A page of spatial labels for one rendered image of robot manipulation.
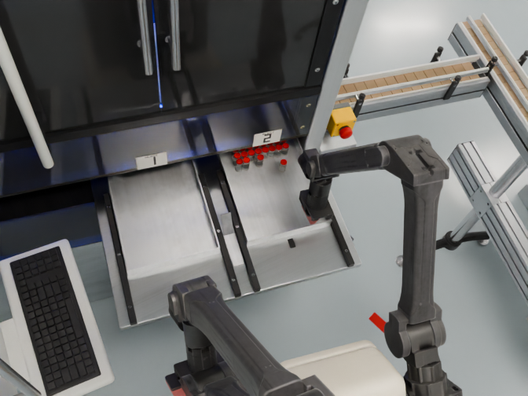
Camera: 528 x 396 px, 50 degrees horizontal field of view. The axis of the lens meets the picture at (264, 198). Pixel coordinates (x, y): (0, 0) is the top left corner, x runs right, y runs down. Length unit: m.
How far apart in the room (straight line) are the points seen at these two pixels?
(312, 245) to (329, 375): 0.68
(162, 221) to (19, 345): 0.50
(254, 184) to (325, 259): 0.32
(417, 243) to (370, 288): 1.54
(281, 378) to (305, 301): 1.75
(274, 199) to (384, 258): 1.11
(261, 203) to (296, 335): 0.92
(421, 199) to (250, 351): 0.43
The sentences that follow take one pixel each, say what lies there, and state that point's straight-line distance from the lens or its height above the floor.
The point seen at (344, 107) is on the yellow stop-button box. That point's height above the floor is 1.03.
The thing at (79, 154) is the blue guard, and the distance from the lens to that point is 1.53.
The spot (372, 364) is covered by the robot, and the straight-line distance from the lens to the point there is 1.07.
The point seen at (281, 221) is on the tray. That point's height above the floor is 0.88.
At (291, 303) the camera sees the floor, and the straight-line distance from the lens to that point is 2.53.
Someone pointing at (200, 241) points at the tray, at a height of 0.88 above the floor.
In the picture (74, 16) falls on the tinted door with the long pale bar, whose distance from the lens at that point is 1.21.
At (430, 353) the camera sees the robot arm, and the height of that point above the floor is 1.26.
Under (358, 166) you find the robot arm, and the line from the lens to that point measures 1.24.
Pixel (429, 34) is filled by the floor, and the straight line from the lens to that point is 3.71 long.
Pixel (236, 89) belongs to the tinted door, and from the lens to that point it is 1.47.
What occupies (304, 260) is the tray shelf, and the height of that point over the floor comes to 0.88.
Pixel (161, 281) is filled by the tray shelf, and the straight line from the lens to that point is 1.59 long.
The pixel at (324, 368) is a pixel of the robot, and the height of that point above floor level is 1.34.
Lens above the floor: 2.36
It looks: 59 degrees down
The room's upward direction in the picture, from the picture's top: 12 degrees clockwise
